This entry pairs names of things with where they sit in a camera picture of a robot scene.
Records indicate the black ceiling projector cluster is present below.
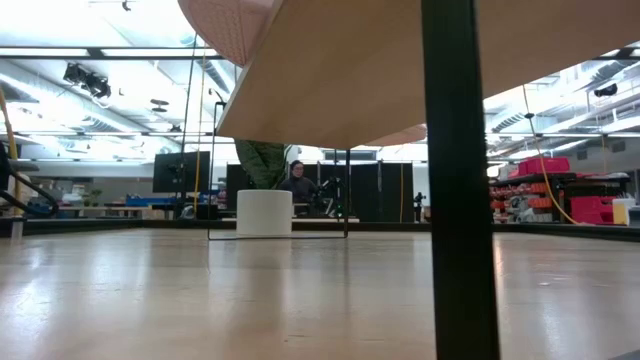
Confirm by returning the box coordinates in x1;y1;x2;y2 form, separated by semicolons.
62;62;113;100

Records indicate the white round plant pot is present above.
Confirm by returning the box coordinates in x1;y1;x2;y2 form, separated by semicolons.
235;188;294;238

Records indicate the green leafy plant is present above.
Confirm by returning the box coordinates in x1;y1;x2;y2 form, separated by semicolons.
233;138;294;191

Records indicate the person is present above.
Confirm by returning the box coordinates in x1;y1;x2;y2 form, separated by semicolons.
278;159;321;204

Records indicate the small black tripod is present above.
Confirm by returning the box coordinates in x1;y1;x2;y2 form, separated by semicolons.
413;191;427;224

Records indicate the rack with red bins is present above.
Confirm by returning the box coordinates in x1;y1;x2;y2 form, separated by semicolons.
489;156;632;226

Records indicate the wooden shelf with black frame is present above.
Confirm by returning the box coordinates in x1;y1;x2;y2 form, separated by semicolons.
207;0;640;360

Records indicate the large black display screen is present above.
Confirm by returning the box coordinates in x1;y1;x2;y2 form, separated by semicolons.
152;150;212;194

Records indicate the black hanging cable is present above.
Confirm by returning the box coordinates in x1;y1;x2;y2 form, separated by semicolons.
179;34;199;156

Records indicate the blue background bench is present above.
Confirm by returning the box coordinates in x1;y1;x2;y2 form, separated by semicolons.
124;193;174;208

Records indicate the yellow hanging cable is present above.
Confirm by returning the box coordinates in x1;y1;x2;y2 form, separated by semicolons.
192;49;207;201
521;84;582;226

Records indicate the black aluminium table frame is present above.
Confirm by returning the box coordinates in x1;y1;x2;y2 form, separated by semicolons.
0;214;640;244

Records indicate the yellow container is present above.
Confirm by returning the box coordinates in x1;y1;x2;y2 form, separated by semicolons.
611;198;631;227

